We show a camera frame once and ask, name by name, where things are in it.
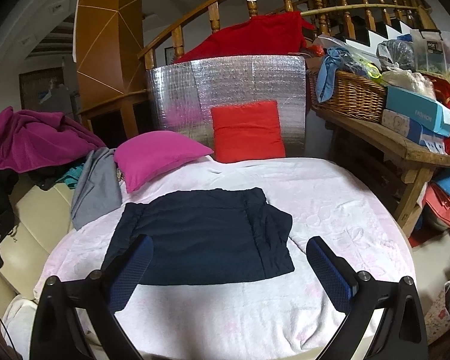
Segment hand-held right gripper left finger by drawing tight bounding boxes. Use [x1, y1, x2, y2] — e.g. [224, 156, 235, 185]
[30, 234, 155, 360]

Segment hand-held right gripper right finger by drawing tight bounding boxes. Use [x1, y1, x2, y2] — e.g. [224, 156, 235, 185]
[305, 236, 430, 360]

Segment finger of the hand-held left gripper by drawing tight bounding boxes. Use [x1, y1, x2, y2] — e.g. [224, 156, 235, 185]
[0, 210, 16, 241]

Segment navy blue padded jacket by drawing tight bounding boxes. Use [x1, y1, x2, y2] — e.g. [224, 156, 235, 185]
[102, 187, 296, 286]

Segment cream leather sofa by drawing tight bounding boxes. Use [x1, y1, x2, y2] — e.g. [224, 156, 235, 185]
[0, 184, 76, 301]

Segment white fleece cover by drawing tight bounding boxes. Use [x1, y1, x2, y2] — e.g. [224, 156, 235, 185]
[2, 294, 98, 360]

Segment pale pink fleece blanket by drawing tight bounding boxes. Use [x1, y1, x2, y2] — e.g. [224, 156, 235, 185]
[34, 154, 415, 360]

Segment teal cloth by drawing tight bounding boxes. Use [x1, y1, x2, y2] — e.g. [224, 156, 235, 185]
[56, 169, 85, 190]

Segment magenta garment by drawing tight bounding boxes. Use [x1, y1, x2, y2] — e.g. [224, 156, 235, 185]
[0, 106, 107, 174]

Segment grey garment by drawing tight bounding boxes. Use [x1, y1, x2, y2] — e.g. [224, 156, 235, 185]
[70, 147, 122, 231]

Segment red floor mat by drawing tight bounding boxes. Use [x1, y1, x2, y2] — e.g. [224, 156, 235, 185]
[409, 227, 443, 248]

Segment floral paper bag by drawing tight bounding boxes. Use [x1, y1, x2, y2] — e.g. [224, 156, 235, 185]
[422, 289, 450, 346]

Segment magenta pillow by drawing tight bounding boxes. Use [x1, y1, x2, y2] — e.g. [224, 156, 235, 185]
[113, 130, 215, 194]

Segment pile of orange cloths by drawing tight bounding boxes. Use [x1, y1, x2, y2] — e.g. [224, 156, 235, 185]
[424, 169, 450, 231]

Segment wooden side table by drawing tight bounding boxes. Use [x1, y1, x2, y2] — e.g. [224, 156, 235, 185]
[311, 109, 450, 237]

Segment red cushion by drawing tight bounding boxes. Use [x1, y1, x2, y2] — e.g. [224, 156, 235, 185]
[210, 100, 287, 164]

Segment patterned pale box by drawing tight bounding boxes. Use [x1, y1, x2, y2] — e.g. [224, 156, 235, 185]
[381, 109, 424, 139]

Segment wicker basket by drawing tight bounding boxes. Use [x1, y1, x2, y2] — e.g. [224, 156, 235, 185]
[307, 69, 389, 124]

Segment blue shoe box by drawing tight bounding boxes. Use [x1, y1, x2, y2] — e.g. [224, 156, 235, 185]
[385, 86, 450, 137]

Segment blue cloth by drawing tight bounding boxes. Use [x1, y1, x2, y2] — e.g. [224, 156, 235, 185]
[317, 47, 349, 104]

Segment wooden column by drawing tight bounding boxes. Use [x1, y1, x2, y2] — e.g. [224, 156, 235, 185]
[73, 0, 147, 121]

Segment yellow-green goggles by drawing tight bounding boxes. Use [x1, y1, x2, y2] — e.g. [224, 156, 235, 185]
[354, 54, 383, 83]

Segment white plastic bag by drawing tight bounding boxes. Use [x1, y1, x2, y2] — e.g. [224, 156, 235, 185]
[382, 68, 436, 98]

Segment silver foil insulation board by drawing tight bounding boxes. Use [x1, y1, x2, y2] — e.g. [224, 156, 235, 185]
[145, 54, 308, 158]

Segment red gift box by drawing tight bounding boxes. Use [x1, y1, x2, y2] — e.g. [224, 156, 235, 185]
[427, 77, 450, 154]

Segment plastic bag with dark contents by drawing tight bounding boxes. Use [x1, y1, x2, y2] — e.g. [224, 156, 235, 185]
[377, 39, 415, 72]

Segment red cloth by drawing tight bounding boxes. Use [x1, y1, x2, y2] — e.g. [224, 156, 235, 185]
[172, 11, 316, 64]

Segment wooden stair railing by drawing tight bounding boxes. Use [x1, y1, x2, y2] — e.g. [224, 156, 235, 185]
[138, 0, 439, 70]

